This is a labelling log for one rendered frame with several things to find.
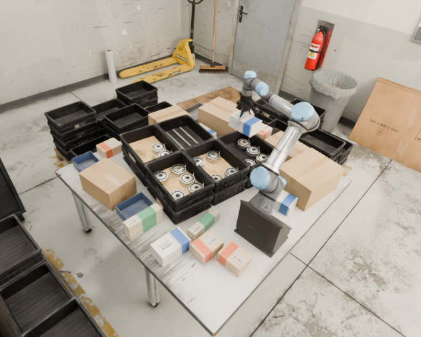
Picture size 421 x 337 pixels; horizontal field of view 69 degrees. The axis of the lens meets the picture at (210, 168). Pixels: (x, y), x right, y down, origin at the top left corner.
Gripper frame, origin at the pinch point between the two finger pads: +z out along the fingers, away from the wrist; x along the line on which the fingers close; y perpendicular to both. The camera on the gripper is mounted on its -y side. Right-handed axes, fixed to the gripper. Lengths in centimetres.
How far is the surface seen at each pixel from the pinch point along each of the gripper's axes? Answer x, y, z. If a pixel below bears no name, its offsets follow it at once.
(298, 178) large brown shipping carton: 1, -50, 21
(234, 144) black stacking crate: -3.8, 9.3, 27.8
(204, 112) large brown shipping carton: -14, 53, 22
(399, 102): -241, -52, 47
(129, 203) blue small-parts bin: 88, 21, 38
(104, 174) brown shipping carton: 91, 43, 25
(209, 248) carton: 77, -41, 34
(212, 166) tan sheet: 29.2, 2.5, 27.8
